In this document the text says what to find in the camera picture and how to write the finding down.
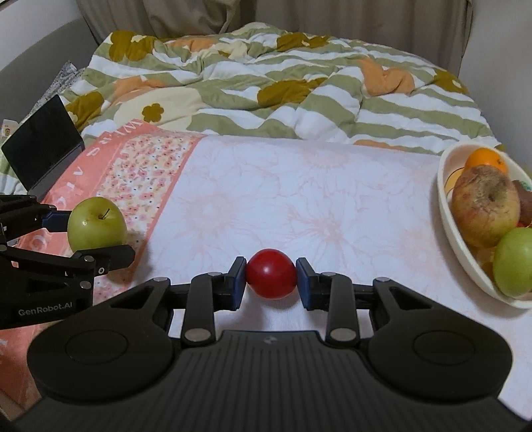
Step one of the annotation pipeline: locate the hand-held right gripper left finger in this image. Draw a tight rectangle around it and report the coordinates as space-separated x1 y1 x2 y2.
110 256 248 346

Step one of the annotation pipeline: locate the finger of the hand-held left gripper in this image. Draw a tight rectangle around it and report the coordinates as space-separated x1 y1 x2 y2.
0 195 74 246
0 244 136 290

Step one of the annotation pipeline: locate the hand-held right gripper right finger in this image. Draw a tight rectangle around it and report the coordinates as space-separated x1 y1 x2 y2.
296 258 433 345

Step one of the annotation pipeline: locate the green apple with stem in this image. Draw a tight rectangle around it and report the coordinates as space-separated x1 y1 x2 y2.
67 197 128 252

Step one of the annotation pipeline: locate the round red tomato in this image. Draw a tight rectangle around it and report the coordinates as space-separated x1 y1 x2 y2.
245 248 298 300

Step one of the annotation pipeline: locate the cream oval bowl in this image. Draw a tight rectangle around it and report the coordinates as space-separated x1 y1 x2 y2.
436 142 532 309

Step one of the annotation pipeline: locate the yellow brown apple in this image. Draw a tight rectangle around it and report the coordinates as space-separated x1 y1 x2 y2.
452 165 521 249

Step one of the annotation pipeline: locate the large green apple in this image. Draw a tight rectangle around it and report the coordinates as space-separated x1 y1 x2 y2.
493 227 532 297

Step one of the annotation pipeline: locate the black tablet with case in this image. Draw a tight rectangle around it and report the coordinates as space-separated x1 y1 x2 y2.
1 94 86 196

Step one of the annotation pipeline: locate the pink floral bed sheet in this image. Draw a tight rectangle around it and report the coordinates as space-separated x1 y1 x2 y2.
0 120 532 416

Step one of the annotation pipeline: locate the grey patterned cloth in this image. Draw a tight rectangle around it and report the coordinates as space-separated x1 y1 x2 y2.
42 61 86 104

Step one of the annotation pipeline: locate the grey bed headboard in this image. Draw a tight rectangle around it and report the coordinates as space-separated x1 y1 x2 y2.
0 19 98 125

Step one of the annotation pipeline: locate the green striped floral quilt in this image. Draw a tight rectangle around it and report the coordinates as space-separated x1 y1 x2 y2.
0 22 501 183

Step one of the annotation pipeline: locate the medium orange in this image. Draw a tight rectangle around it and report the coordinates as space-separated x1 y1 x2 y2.
463 148 508 175

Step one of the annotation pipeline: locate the brown kiwi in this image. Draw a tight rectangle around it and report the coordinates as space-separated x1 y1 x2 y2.
512 179 532 225

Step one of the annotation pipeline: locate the beige curtain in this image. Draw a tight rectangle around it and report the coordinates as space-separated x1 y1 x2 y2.
77 0 474 77

